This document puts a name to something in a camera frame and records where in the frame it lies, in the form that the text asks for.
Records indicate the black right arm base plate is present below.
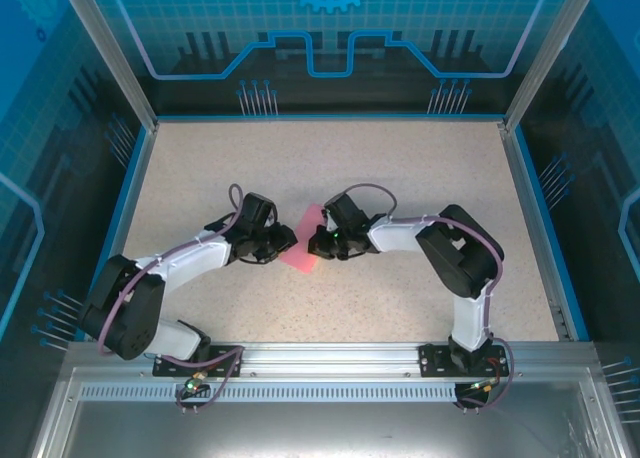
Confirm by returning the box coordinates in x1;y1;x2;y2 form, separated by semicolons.
418;342;516;379

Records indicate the aluminium side rail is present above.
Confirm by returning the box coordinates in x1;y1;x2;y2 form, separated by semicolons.
499;120;574;342

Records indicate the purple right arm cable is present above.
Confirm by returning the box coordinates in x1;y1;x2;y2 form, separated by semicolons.
344;182;517;412

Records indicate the aluminium frame post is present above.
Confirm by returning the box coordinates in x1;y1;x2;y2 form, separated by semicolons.
54;0;160;134
502;0;601;132

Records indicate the slotted metal cable duct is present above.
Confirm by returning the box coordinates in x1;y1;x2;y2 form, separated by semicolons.
79;385;501;400

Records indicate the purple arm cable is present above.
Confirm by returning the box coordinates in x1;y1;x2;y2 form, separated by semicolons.
344;182;517;412
97;183;246;414

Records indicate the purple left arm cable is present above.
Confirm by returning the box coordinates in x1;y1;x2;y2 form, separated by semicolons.
97;183;246;414

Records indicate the blue table edge strip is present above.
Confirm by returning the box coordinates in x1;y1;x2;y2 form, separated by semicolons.
74;122;157;342
154;112;506;124
512;125;592;342

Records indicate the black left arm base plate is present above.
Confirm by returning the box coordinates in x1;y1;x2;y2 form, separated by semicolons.
151;344;246;379

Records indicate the aluminium mounting rail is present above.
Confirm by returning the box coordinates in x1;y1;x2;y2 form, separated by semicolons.
67;341;596;375

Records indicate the brass connector with green light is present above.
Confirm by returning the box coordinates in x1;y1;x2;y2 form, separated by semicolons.
467;376;502;395
180;371;210;395

